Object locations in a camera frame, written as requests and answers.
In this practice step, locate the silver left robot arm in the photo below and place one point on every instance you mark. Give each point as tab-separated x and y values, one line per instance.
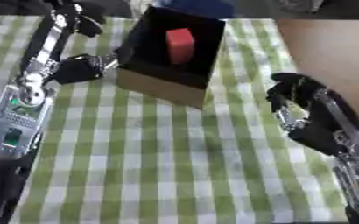
19	116

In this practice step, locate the red rectangular block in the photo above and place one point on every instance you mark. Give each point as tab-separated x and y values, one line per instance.
180	45

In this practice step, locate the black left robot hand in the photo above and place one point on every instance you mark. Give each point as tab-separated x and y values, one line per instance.
78	70

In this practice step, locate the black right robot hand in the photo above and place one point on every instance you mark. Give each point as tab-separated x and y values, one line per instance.
318	132

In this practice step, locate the cardboard box with black inside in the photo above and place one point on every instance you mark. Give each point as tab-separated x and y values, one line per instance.
157	84

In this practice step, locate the blue fabric object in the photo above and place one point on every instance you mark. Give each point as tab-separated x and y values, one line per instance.
200	7

